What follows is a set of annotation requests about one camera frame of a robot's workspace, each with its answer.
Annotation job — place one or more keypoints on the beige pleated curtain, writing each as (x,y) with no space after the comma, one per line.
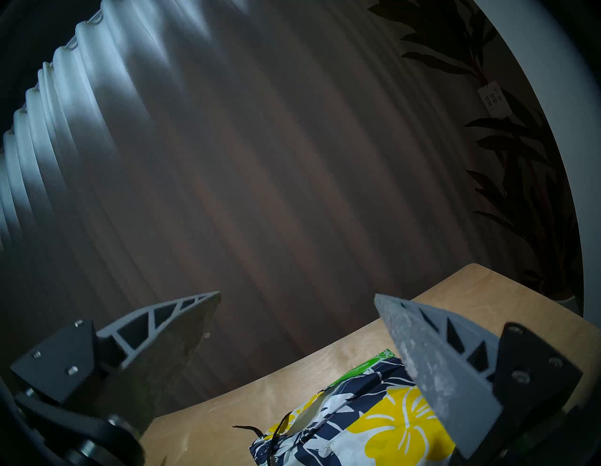
(235,164)

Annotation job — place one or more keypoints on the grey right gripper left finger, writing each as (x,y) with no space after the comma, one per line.
(150,361)

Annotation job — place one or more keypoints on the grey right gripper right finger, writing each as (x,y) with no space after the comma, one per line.
(450,371)

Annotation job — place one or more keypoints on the white curved pillar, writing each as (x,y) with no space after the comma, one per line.
(563,117)

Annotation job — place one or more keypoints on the tall dark leafy plant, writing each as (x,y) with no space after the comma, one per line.
(516,164)

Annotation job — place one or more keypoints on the white paper plant tag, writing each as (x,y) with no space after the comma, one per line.
(494,99)

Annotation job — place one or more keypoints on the navy green floral shorts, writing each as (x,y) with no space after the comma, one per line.
(375,423)

